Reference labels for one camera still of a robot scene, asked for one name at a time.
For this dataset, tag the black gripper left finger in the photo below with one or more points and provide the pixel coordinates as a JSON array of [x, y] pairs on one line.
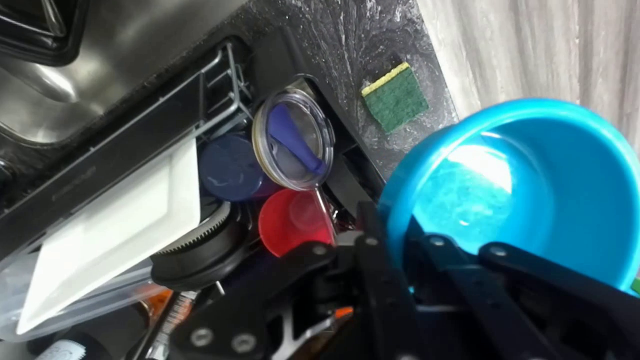
[[301, 292]]

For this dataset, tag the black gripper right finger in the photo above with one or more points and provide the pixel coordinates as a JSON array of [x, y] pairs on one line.
[[511, 304]]

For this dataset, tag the blue pan green handle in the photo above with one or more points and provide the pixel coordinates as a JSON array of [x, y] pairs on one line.
[[543, 175]]

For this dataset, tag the stainless steel sink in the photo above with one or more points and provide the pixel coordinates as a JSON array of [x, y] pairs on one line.
[[125, 44]]

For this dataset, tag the black tray in sink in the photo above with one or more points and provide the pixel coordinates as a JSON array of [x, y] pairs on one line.
[[42, 31]]

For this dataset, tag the red plastic cup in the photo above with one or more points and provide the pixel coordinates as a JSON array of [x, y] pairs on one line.
[[290, 218]]

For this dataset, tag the black round lid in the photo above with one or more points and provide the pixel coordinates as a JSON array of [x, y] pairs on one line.
[[209, 252]]

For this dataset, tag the clear lid blue slider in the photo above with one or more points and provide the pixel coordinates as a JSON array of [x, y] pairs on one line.
[[292, 141]]

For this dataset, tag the black dish rack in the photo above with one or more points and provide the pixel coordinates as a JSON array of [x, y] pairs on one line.
[[273, 64]]

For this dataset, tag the dark blue cup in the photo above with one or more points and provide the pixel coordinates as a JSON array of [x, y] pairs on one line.
[[231, 170]]

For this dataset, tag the green yellow sponge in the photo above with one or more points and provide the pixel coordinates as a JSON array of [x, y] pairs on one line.
[[394, 98]]

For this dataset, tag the white square plate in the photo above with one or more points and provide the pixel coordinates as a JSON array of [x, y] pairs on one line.
[[138, 217]]

